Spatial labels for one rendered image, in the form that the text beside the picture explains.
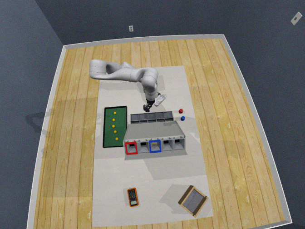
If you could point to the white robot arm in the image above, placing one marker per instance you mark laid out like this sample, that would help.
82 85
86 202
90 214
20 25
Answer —
126 72

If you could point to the wooden crate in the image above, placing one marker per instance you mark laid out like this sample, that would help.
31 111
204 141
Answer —
193 200

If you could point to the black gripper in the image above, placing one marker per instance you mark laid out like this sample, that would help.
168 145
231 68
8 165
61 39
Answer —
148 105

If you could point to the orange digital multimeter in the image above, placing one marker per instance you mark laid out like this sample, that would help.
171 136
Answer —
132 196

